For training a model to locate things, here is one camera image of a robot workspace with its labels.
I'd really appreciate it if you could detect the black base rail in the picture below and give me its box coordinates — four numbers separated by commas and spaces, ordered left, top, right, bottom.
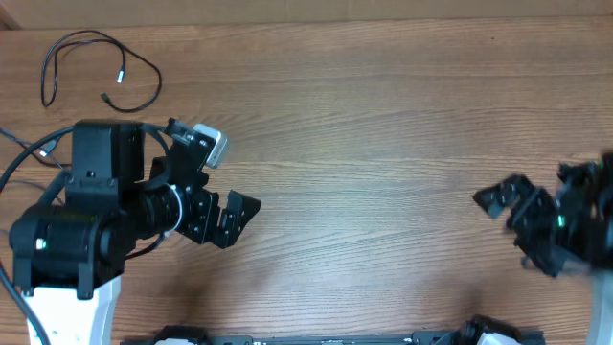
121, 325, 546, 345

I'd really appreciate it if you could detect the black USB cable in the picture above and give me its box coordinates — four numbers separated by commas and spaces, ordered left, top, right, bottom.
39, 29, 163, 114
0, 126, 73, 202

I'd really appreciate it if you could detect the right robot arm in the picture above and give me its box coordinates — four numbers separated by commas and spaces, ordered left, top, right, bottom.
473, 151, 612, 344

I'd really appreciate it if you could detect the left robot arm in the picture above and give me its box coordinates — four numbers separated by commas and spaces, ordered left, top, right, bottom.
1, 120, 261, 344

